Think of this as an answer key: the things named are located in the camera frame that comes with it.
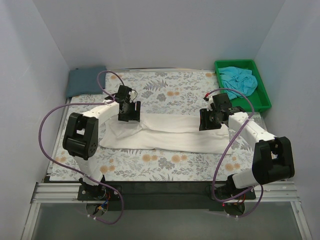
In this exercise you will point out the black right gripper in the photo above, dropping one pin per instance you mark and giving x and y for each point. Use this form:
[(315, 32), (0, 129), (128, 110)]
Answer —
[(206, 121)]

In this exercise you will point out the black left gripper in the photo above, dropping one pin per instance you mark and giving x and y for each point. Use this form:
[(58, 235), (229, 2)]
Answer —
[(130, 113)]

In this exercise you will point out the white t shirt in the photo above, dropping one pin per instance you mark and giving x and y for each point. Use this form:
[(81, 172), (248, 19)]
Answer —
[(178, 133)]

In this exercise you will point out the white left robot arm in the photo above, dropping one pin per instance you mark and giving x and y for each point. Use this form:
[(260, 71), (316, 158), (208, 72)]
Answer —
[(81, 137)]

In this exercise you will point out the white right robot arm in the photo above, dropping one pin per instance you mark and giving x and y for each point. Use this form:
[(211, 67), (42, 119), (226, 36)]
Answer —
[(272, 156)]

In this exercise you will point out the floral table cloth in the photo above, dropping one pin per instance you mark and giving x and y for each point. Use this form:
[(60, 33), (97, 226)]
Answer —
[(172, 92)]

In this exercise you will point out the light blue t shirt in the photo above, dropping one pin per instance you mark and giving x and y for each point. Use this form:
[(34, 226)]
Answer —
[(239, 79)]

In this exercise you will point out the green plastic bin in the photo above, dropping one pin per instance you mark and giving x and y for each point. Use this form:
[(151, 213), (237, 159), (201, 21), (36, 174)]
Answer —
[(259, 98)]

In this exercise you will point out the folded dark teal t shirt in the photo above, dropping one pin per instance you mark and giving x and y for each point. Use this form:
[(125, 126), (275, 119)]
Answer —
[(83, 81)]

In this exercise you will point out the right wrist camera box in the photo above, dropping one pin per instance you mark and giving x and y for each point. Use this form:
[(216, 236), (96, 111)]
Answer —
[(210, 102)]

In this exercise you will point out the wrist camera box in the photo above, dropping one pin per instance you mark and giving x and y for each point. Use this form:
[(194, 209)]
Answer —
[(133, 95), (210, 102)]

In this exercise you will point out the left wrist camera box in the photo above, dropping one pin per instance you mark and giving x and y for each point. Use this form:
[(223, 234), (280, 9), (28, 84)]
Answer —
[(133, 95)]

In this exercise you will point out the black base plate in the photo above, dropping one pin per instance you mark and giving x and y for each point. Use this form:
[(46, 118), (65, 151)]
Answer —
[(159, 195)]

